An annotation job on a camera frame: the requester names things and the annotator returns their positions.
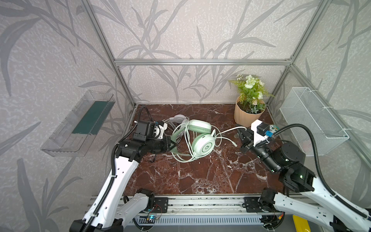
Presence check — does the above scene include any mint green headphone cable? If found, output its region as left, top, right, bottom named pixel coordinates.
left=185, top=121, right=248, bottom=157

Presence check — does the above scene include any white over-ear headphones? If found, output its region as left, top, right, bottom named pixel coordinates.
left=163, top=115, right=189, bottom=130

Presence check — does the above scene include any mint green over-ear headphones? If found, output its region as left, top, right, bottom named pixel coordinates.
left=170, top=119, right=216, bottom=163

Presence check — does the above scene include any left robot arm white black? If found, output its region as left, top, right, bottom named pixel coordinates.
left=69, top=118, right=175, bottom=232

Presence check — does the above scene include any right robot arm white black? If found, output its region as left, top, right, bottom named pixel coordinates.
left=238, top=120, right=371, bottom=232

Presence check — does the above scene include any small green white tin can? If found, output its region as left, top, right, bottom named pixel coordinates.
left=270, top=125, right=279, bottom=133

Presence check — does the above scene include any potted plant beige pot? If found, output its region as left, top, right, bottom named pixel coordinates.
left=229, top=74, right=273, bottom=128

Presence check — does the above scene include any yellow object at front edge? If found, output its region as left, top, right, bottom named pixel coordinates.
left=293, top=215, right=311, bottom=232

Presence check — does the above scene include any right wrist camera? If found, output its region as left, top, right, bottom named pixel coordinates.
left=251, top=119, right=273, bottom=148

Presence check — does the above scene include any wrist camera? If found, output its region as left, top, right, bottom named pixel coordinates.
left=251, top=119, right=273, bottom=148
left=133, top=120, right=168, bottom=142

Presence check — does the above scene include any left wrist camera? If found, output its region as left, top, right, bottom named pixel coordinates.
left=133, top=120, right=168, bottom=142

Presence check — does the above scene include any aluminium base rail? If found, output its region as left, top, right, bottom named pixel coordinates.
left=89, top=194, right=331, bottom=227

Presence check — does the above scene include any white wire mesh basket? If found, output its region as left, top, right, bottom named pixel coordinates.
left=280, top=87, right=349, bottom=156

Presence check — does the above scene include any clear plastic wall shelf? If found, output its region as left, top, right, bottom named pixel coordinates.
left=41, top=90, right=116, bottom=158

